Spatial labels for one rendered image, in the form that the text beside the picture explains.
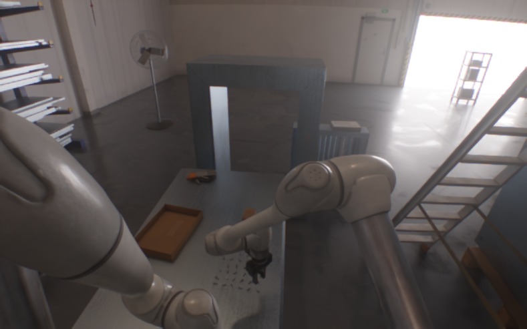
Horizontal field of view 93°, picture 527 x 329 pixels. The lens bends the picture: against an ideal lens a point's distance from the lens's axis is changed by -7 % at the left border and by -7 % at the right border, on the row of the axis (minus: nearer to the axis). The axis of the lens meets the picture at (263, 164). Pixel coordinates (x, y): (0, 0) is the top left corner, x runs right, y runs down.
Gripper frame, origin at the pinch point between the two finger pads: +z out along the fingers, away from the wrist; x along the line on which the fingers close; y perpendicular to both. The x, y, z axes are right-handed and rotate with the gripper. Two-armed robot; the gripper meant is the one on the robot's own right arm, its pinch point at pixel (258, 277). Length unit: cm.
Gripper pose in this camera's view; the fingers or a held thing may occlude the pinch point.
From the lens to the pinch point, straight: 143.7
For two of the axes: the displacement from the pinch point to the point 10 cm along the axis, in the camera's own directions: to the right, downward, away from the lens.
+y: 7.0, 3.5, -6.2
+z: -0.2, 8.8, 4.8
